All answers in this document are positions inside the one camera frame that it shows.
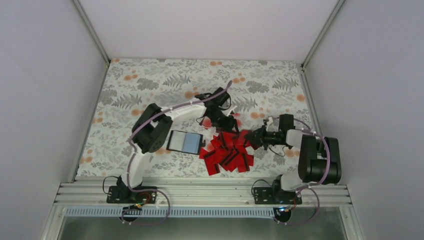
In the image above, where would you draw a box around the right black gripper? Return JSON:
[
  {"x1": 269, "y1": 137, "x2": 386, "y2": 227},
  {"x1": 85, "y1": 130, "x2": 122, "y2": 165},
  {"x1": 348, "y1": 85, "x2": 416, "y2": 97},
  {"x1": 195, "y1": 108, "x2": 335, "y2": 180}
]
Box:
[{"x1": 244, "y1": 124, "x2": 284, "y2": 151}]

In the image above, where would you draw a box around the red card centre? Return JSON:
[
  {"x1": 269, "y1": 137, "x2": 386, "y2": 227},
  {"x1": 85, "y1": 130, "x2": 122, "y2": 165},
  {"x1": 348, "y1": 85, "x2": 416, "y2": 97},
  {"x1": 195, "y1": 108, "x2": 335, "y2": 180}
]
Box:
[{"x1": 215, "y1": 132, "x2": 237, "y2": 148}]

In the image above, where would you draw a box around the red card bottom left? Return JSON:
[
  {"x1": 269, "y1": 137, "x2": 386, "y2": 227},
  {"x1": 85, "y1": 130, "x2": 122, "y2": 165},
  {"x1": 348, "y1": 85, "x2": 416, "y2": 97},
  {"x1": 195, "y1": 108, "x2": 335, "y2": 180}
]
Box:
[{"x1": 203, "y1": 156, "x2": 221, "y2": 176}]

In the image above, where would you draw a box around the red card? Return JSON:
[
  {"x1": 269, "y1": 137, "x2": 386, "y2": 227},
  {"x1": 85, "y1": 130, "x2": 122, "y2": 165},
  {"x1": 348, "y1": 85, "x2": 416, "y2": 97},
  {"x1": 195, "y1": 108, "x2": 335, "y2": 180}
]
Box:
[
  {"x1": 215, "y1": 132, "x2": 237, "y2": 148},
  {"x1": 203, "y1": 156, "x2": 221, "y2": 176},
  {"x1": 236, "y1": 153, "x2": 254, "y2": 173}
]

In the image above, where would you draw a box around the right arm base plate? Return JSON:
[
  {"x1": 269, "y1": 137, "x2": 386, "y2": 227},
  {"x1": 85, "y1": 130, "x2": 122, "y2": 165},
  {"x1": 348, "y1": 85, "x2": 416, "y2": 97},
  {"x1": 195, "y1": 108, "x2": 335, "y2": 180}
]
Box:
[{"x1": 252, "y1": 187, "x2": 303, "y2": 205}]

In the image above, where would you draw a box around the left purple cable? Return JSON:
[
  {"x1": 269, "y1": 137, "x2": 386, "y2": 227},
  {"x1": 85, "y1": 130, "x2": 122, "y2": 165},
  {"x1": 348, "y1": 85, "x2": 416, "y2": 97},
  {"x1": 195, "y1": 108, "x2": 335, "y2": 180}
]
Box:
[{"x1": 120, "y1": 79, "x2": 233, "y2": 226}]

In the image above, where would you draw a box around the floral patterned table mat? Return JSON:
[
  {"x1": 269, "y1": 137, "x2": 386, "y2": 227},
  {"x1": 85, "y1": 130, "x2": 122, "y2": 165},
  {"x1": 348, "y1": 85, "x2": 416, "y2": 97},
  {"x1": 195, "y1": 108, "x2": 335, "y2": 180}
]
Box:
[{"x1": 76, "y1": 58, "x2": 315, "y2": 178}]

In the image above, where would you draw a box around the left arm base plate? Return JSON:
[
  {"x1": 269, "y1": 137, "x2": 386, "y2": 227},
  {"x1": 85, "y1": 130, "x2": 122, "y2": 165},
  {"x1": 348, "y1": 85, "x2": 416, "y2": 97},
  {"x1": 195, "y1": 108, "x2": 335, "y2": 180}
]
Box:
[{"x1": 106, "y1": 186, "x2": 157, "y2": 205}]

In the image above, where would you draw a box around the white red-dot card top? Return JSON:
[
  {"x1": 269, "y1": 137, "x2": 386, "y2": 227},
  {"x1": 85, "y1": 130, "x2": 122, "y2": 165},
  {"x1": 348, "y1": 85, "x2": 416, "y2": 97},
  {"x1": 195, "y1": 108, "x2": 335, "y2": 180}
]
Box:
[{"x1": 199, "y1": 117, "x2": 213, "y2": 130}]

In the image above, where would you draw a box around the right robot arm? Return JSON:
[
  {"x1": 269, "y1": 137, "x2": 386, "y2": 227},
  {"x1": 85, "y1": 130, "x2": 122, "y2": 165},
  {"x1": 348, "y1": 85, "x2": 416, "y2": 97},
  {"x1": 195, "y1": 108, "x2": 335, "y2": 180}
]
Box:
[{"x1": 244, "y1": 114, "x2": 342, "y2": 204}]

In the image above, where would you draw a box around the aluminium rail frame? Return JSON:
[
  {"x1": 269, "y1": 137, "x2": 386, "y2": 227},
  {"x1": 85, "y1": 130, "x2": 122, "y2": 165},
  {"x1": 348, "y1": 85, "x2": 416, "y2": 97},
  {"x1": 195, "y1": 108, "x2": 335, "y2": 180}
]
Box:
[{"x1": 41, "y1": 177, "x2": 363, "y2": 240}]

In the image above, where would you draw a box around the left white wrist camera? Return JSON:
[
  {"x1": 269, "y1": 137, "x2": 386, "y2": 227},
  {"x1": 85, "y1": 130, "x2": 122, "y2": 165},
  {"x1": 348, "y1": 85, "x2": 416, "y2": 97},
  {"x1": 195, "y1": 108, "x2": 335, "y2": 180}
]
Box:
[{"x1": 225, "y1": 105, "x2": 237, "y2": 116}]

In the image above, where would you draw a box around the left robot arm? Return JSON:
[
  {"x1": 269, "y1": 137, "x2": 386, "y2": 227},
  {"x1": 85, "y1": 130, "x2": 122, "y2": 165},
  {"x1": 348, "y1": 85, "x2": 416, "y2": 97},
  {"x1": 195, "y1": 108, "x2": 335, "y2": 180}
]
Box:
[{"x1": 115, "y1": 87, "x2": 240, "y2": 203}]

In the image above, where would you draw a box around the white red-dot card right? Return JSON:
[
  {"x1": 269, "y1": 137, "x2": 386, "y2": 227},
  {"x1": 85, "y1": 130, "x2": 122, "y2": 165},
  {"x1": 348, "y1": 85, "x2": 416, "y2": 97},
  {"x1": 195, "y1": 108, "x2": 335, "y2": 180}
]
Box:
[{"x1": 233, "y1": 113, "x2": 243, "y2": 129}]

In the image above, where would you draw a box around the red card bottom middle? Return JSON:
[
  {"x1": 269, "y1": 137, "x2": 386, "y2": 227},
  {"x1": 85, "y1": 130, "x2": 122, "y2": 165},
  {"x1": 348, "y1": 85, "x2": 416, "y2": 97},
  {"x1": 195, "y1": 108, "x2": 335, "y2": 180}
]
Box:
[{"x1": 236, "y1": 153, "x2": 254, "y2": 173}]

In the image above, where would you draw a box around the black card holder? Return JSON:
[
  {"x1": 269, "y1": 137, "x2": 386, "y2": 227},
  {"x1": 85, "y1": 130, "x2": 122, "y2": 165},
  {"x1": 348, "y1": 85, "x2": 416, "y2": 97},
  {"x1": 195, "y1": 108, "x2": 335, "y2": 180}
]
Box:
[{"x1": 166, "y1": 130, "x2": 206, "y2": 155}]

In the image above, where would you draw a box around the red card right edge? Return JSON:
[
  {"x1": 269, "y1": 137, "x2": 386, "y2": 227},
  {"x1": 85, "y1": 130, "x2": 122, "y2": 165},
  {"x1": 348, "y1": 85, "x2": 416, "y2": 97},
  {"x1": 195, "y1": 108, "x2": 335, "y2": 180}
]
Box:
[{"x1": 236, "y1": 129, "x2": 262, "y2": 150}]

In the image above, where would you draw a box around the white red-dot card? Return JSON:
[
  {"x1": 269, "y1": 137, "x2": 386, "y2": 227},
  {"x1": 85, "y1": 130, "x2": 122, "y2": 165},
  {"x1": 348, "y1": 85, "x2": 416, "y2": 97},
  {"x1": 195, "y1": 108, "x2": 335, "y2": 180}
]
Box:
[
  {"x1": 233, "y1": 113, "x2": 243, "y2": 129},
  {"x1": 199, "y1": 117, "x2": 213, "y2": 130}
]

